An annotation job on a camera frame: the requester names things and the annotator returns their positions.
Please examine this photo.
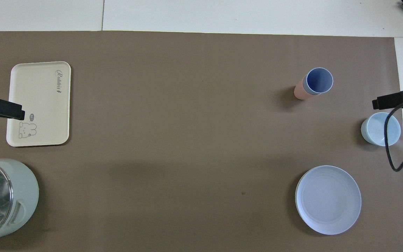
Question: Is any tall blue ribbed cup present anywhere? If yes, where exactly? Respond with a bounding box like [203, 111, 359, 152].
[303, 67, 334, 96]

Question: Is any tall pink cup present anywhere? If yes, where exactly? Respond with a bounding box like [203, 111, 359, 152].
[294, 81, 314, 100]

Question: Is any cream rabbit print tray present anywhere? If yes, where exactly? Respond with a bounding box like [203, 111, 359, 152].
[6, 61, 72, 147]

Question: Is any light blue bowl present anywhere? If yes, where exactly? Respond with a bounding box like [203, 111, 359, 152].
[361, 112, 401, 147]

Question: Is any pale green electric pot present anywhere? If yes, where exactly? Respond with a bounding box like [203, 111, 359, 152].
[0, 159, 40, 245]

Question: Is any pale blue round plate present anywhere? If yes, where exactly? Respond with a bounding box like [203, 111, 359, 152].
[295, 165, 362, 235]

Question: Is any large brown table mat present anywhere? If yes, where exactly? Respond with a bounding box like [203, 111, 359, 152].
[0, 31, 403, 252]

